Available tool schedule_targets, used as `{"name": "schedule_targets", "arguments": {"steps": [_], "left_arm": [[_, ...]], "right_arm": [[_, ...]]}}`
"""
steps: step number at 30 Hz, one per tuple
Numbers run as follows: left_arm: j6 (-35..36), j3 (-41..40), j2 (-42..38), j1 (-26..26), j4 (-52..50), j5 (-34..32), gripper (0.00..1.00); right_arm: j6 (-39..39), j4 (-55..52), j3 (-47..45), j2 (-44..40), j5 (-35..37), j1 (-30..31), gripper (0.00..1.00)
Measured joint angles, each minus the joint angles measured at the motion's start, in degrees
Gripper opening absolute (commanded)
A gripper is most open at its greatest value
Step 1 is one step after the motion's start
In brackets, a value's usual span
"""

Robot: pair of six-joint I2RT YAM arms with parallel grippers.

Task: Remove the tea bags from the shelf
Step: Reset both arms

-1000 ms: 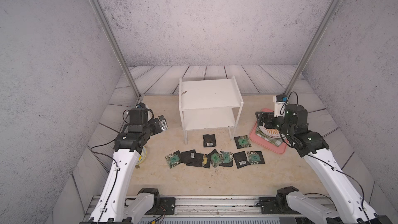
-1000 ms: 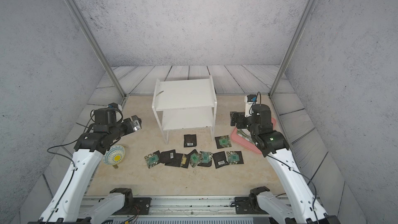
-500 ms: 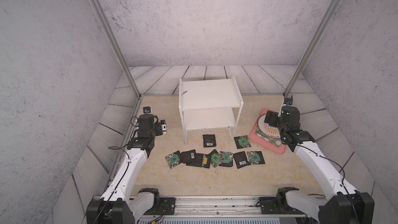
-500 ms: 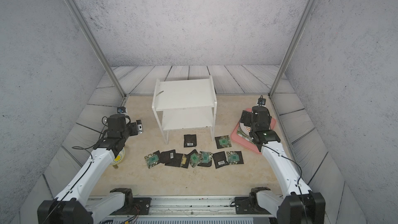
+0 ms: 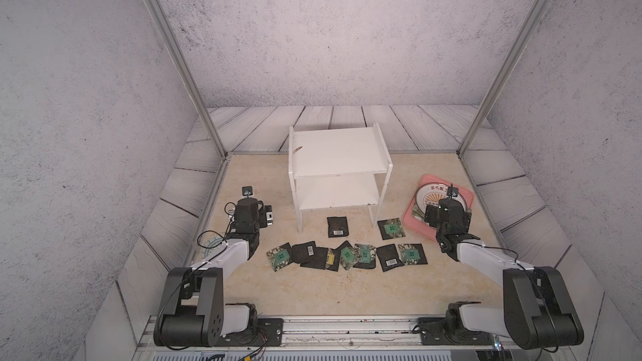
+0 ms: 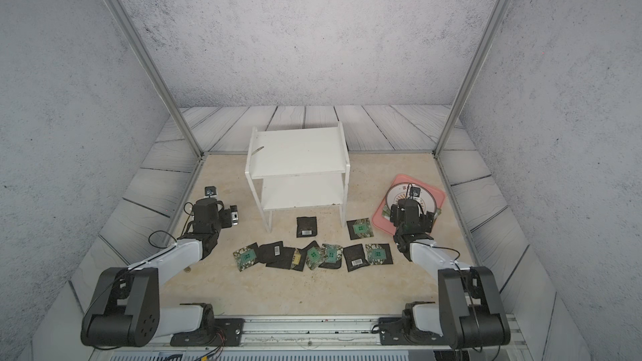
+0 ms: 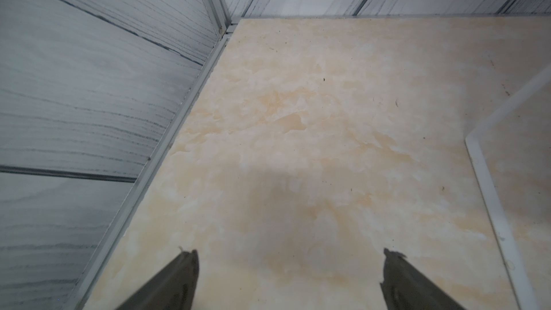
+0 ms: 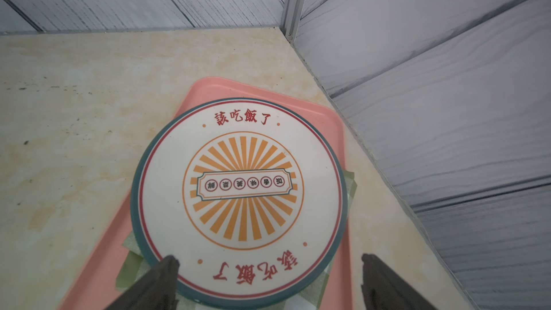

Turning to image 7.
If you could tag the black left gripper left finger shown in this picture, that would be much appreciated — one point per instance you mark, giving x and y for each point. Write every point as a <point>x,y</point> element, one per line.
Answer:
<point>171,288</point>

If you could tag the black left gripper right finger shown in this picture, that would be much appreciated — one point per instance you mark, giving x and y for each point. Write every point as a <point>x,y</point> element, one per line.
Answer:
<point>405,287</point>

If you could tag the white two-tier shelf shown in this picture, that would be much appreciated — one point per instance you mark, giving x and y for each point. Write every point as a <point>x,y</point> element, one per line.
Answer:
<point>518,278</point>

